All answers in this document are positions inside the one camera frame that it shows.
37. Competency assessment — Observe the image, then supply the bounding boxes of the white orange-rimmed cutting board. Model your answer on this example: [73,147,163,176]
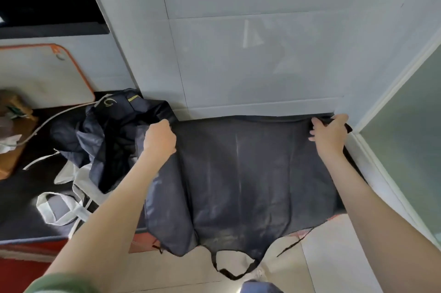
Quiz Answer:
[0,43,96,110]

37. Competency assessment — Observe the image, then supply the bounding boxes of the crumpled white plastic wrapper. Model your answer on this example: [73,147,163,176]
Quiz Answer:
[0,134,22,155]

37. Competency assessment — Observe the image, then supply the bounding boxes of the person's left hand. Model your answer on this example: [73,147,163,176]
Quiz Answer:
[143,119,178,157]

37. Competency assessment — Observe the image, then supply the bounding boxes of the green sleeve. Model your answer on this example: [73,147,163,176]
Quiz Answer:
[24,273,101,293]

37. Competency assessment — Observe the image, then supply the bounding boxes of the red cabinet front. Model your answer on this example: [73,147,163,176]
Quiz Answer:
[0,229,166,293]

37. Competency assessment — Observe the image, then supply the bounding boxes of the brown wooden board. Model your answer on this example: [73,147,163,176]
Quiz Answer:
[0,89,39,180]

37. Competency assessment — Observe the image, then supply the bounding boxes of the crumpled dark navy cloth pile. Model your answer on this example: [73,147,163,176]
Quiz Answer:
[50,88,178,194]

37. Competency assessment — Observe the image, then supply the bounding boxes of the person's right hand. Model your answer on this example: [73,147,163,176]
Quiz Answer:
[308,114,349,159]

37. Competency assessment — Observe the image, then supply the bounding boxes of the white fabric straps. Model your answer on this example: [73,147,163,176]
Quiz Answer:
[23,150,105,239]

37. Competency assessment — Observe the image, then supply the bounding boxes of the person's right forearm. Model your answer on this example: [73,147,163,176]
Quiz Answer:
[319,147,441,293]

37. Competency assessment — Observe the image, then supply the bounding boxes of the person's left forearm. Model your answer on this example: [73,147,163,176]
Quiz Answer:
[44,146,177,293]

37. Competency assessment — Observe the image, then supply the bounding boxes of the white cord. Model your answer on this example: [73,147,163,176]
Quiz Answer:
[0,94,111,148]

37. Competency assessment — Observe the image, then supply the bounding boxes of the frosted glass door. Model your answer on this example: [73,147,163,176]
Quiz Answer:
[358,49,441,247]

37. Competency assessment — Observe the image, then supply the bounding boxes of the dark navy fabric apron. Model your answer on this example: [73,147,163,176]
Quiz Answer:
[134,114,355,282]

